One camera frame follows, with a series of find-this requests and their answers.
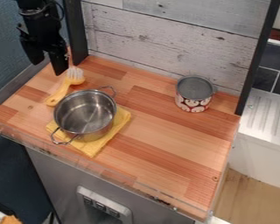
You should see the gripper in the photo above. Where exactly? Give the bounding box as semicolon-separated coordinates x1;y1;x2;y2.
15;8;70;77

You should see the yellow brush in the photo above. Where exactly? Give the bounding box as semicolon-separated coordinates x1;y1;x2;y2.
43;66;87;108

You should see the silver pot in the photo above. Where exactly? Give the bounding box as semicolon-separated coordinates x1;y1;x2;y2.
48;85;119;147

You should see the yellow cloth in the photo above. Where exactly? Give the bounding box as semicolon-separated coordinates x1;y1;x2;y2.
44;106;133;159

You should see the red can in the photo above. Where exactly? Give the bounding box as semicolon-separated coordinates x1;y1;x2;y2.
173;74;219;114

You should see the white furniture unit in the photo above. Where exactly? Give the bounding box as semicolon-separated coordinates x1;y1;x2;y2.
226;87;280;193

